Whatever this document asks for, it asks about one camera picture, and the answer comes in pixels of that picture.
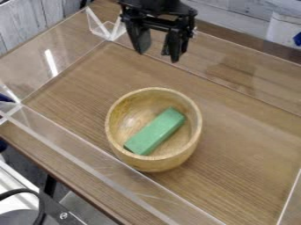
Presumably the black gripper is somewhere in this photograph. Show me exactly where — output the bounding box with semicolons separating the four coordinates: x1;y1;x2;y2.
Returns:
118;0;198;63

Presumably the green rectangular block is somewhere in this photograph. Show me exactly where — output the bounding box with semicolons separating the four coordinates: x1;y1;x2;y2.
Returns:
123;107;186;156

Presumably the brown wooden bowl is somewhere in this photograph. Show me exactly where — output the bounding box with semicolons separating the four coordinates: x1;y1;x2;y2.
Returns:
105;87;202;172

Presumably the white container in background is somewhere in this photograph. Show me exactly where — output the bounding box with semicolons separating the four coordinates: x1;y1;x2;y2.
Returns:
266;11;301;50

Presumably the black table leg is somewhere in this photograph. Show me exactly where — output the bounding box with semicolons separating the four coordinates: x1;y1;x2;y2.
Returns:
44;175;58;197

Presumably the clear acrylic tray enclosure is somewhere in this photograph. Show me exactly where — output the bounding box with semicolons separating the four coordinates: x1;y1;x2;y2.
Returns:
0;3;301;225

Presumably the grey metal base plate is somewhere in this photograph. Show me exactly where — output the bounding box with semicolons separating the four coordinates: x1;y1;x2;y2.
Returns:
39;191;119;225

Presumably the black cable lower left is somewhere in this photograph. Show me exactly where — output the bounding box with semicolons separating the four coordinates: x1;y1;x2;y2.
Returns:
0;188;47;225

